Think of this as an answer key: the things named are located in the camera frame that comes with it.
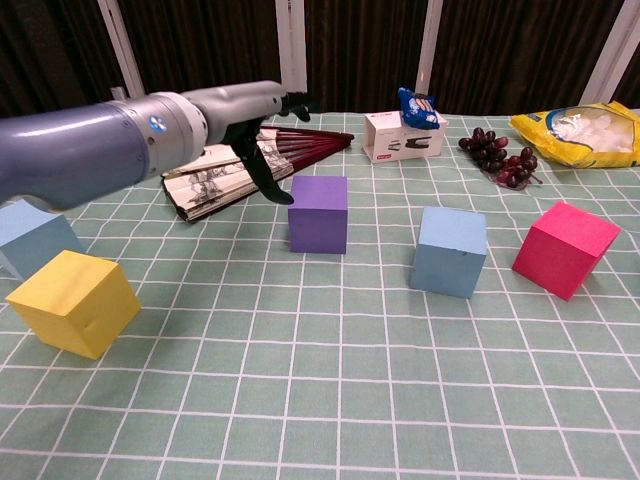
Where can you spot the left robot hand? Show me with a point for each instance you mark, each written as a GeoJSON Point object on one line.
{"type": "Point", "coordinates": [240, 110]}

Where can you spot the purple foam cube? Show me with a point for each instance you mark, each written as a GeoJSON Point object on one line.
{"type": "Point", "coordinates": [317, 220]}

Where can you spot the light blue foam cube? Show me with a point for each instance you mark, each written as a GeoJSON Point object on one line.
{"type": "Point", "coordinates": [447, 255]}
{"type": "Point", "coordinates": [30, 235]}

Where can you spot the yellow foam cube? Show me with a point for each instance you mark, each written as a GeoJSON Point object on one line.
{"type": "Point", "coordinates": [70, 300]}

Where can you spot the pink foam cube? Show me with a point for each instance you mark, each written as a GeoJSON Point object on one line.
{"type": "Point", "coordinates": [565, 250]}

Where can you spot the dark brown curtain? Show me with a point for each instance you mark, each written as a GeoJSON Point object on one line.
{"type": "Point", "coordinates": [210, 45]}

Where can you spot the painted paper folding fan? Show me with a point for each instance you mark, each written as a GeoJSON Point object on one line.
{"type": "Point", "coordinates": [210, 187]}

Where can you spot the white cardboard product box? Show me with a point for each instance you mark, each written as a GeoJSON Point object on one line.
{"type": "Point", "coordinates": [385, 137]}

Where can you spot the blue cookie packet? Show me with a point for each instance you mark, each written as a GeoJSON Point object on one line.
{"type": "Point", "coordinates": [417, 110]}

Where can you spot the dark red grape bunch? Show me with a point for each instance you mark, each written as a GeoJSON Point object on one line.
{"type": "Point", "coordinates": [492, 152]}

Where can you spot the green checked tablecloth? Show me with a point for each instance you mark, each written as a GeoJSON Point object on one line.
{"type": "Point", "coordinates": [320, 375]}

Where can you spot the yellow marshmallow bag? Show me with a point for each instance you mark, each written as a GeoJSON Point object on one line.
{"type": "Point", "coordinates": [575, 135]}

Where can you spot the white frame post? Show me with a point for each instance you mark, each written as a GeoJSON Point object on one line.
{"type": "Point", "coordinates": [612, 50]}
{"type": "Point", "coordinates": [122, 50]}
{"type": "Point", "coordinates": [429, 50]}
{"type": "Point", "coordinates": [291, 50]}

